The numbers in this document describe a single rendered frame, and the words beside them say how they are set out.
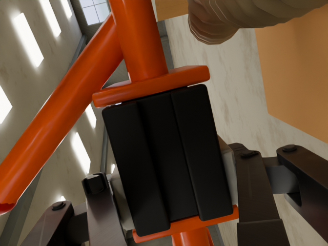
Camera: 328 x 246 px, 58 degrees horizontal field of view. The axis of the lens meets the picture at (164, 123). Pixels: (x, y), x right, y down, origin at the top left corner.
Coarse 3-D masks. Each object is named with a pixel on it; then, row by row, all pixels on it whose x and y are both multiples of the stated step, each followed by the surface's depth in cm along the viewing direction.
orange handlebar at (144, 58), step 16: (112, 0) 15; (128, 0) 15; (144, 0) 15; (128, 16) 15; (144, 16) 15; (128, 32) 15; (144, 32) 15; (128, 48) 15; (144, 48) 15; (160, 48) 16; (128, 64) 16; (144, 64) 15; (160, 64) 15; (176, 240) 17; (192, 240) 17; (208, 240) 18
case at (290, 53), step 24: (288, 24) 28; (312, 24) 24; (264, 48) 35; (288, 48) 29; (312, 48) 25; (264, 72) 37; (288, 72) 31; (312, 72) 26; (288, 96) 32; (312, 96) 27; (288, 120) 33; (312, 120) 28
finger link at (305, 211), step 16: (288, 144) 14; (288, 160) 13; (304, 160) 12; (320, 160) 12; (304, 176) 11; (320, 176) 11; (304, 192) 12; (320, 192) 10; (304, 208) 12; (320, 208) 11; (320, 224) 11
